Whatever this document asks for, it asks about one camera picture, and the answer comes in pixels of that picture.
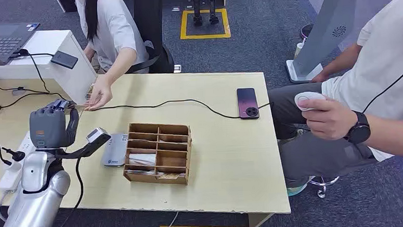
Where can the person's right hand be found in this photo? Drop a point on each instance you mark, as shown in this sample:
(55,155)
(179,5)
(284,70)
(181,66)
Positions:
(319,77)

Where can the patterned paper packet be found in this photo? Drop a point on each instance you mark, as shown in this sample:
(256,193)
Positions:
(89,94)

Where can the wooden compartment organizer box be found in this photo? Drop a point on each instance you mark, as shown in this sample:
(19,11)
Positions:
(176,159)

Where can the person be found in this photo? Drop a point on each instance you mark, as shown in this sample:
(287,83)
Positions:
(384,55)
(114,27)

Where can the black humanoid robot legs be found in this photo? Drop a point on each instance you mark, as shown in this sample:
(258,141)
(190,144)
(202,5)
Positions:
(197,20)

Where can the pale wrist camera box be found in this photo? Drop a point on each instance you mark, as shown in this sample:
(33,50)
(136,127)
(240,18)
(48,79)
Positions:
(97,135)

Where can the black wrist watch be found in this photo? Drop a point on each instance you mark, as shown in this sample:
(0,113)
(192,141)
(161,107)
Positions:
(358,130)

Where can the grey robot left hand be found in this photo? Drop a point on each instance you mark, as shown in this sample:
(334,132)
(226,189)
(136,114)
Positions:
(48,127)

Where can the white bottle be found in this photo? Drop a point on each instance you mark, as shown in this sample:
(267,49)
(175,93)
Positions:
(299,49)

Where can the grey floor stand panel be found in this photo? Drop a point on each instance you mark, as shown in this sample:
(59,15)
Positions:
(328,23)

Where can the grey laptop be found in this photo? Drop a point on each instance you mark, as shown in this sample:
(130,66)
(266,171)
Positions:
(1,40)

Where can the dark red smartphone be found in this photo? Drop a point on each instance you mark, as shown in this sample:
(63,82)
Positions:
(247,103)

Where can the white power strip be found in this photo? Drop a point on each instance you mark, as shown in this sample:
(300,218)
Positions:
(10,178)

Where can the yellow floor tape square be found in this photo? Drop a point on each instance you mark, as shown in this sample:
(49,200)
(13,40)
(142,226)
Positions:
(204,35)

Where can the chrome stool base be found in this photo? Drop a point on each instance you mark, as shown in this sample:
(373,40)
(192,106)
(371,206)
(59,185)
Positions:
(324,185)

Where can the white handheld controller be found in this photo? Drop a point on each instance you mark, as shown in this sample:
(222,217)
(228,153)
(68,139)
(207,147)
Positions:
(307,98)

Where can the small grey adapter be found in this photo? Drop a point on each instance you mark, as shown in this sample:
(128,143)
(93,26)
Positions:
(18,91)

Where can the patterned card in organizer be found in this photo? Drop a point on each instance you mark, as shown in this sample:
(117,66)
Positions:
(170,176)

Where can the grey card reader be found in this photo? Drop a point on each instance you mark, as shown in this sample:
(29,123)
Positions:
(115,151)

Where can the person's left hand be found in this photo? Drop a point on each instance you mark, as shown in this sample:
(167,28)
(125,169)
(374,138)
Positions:
(100,94)
(329,119)

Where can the white raised counter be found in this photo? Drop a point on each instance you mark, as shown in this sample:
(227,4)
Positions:
(72,81)

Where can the person's left forearm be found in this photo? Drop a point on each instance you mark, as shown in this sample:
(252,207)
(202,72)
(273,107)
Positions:
(395,133)
(121,67)

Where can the black cabinet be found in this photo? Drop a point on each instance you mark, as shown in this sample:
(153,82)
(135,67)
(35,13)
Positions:
(66,2)

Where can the person's right forearm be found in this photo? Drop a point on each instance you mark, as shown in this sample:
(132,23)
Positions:
(343,62)
(89,53)

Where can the black round seat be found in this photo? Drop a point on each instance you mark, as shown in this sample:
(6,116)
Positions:
(307,31)

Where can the black office chair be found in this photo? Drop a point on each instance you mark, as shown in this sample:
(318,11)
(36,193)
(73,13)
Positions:
(148,19)

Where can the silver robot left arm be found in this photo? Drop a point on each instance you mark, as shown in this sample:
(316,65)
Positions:
(37,204)

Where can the white key card stack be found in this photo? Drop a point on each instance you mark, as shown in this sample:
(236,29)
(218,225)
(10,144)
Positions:
(142,159)

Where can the black power bank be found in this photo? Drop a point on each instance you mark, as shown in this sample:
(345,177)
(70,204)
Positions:
(64,60)

